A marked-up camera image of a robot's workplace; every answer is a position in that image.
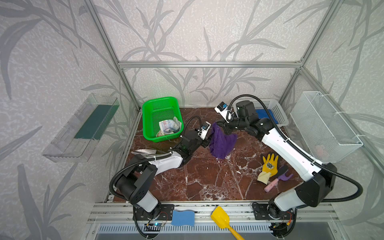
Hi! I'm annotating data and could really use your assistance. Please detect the clear acrylic wall shelf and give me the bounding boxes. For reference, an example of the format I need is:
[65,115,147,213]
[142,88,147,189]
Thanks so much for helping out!
[42,94,120,163]

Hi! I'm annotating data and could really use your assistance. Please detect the yellow packet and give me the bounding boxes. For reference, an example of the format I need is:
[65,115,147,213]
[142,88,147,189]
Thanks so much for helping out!
[262,153,279,177]

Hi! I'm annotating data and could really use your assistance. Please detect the blue towel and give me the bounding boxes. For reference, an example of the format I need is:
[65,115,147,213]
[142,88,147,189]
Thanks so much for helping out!
[256,109,278,124]

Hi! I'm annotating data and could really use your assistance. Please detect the silver metal trowel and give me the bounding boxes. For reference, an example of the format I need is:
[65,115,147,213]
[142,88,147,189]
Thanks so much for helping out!
[131,149,167,158]

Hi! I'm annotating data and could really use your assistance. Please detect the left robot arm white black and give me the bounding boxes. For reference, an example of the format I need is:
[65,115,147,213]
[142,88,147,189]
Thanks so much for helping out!
[109,122,212,216]

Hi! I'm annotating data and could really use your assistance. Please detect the purple small toy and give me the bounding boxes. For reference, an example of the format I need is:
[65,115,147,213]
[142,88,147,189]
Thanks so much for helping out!
[277,172,293,181]

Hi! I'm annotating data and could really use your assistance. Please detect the white wire wall basket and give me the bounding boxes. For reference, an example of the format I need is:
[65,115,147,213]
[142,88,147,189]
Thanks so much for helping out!
[291,91,363,163]

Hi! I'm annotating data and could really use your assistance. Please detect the pink item in wire basket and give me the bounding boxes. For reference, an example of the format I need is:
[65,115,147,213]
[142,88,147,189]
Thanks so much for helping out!
[315,145,329,158]

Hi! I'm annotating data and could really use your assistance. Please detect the white light-blue towel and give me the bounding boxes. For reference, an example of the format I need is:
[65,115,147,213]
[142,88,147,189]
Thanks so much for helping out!
[156,117,182,137]

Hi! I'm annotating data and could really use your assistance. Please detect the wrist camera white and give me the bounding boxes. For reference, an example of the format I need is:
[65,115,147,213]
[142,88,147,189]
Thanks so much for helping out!
[215,102,233,123]
[197,122,211,140]

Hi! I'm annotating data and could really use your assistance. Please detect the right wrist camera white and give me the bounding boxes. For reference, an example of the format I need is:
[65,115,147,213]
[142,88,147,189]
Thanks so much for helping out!
[215,102,233,123]

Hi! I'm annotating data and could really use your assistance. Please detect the pale yellow cloth piece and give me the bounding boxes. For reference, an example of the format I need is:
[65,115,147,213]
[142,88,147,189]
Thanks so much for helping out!
[257,171,271,185]

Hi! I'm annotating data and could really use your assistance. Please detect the small circuit board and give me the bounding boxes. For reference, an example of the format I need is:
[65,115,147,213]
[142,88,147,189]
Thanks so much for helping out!
[144,222,167,232]

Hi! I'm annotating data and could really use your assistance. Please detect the green plastic basket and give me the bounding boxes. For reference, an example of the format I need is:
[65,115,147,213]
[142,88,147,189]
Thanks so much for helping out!
[142,97,185,143]

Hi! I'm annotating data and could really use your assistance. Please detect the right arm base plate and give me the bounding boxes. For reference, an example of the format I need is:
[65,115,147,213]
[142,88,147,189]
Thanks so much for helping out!
[251,202,295,221]

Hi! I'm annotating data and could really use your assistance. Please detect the yellow plastic shovel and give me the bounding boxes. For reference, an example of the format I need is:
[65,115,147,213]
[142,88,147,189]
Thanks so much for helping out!
[211,206,244,240]

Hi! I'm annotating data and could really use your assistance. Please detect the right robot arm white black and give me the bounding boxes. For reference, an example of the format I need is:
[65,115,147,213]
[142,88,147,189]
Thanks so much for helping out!
[215,94,364,219]

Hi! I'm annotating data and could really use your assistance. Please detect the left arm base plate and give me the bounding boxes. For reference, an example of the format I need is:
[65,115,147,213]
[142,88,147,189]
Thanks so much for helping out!
[134,204,175,221]

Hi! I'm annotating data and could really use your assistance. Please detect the blue sponge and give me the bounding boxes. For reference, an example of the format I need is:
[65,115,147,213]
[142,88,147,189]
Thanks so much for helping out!
[171,210,195,227]

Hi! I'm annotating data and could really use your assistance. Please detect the purple towel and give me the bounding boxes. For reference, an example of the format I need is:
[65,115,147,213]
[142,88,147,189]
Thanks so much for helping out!
[210,123,238,159]

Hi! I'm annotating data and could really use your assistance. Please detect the white plastic basket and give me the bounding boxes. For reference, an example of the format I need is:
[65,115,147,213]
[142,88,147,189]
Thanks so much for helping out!
[251,99,289,128]

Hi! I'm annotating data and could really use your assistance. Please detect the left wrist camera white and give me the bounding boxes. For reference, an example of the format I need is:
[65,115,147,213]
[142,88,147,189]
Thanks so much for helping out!
[197,122,211,140]

